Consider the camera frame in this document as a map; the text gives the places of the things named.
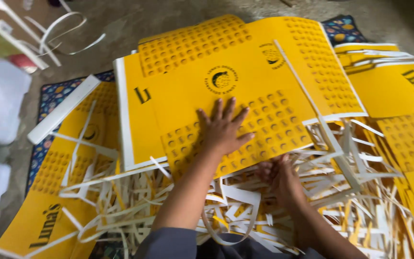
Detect person's right hand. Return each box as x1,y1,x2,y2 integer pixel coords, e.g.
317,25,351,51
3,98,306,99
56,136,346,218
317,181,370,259
255,154,302,206

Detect person's left hand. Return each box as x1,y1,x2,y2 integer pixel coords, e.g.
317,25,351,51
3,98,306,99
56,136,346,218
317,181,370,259
197,96,256,159

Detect yellow printed cardboard sheet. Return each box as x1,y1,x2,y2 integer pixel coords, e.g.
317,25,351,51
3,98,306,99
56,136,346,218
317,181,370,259
334,42,401,69
0,81,122,259
137,15,369,180
367,111,414,254
338,59,414,119

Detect heap of white paper trimmings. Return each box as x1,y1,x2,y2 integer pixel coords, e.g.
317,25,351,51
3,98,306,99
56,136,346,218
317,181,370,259
51,101,414,259

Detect long thin white trim strip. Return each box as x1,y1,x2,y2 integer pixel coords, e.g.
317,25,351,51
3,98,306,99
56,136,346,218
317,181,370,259
273,39,361,191

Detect person's grey clothing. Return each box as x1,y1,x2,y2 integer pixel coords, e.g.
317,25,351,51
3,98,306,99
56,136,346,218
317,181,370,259
133,227,327,259

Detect yellow sheets with white edge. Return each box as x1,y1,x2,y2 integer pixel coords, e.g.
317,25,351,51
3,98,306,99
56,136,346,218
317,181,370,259
113,50,170,172

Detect flat white cardboard strip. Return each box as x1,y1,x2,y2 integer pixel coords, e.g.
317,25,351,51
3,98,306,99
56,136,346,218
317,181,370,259
27,74,102,145

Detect blue patterned floor mat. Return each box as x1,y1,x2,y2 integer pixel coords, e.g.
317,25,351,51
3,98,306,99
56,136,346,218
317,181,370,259
25,14,368,259

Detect curled white paper strips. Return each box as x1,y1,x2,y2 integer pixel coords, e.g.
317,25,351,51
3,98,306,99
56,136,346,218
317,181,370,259
0,0,106,71

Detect red object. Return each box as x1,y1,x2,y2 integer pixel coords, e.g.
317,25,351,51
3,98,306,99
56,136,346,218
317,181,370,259
7,54,39,75

